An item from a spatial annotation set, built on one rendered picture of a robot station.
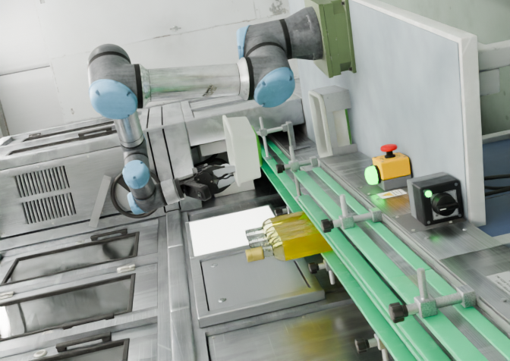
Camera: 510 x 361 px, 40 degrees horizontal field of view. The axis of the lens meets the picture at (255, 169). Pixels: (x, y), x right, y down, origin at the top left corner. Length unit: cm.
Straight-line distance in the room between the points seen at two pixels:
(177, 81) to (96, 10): 381
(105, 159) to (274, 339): 140
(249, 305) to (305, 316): 15
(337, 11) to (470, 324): 111
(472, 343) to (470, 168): 45
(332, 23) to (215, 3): 370
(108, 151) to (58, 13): 285
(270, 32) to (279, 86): 18
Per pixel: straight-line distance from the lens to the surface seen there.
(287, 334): 178
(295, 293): 188
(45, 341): 206
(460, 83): 134
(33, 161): 295
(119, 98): 180
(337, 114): 212
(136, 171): 210
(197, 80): 184
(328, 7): 195
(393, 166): 167
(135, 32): 560
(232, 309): 187
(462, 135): 137
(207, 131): 289
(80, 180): 296
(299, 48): 198
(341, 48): 197
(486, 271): 119
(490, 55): 139
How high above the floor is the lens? 126
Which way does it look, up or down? 5 degrees down
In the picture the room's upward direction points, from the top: 102 degrees counter-clockwise
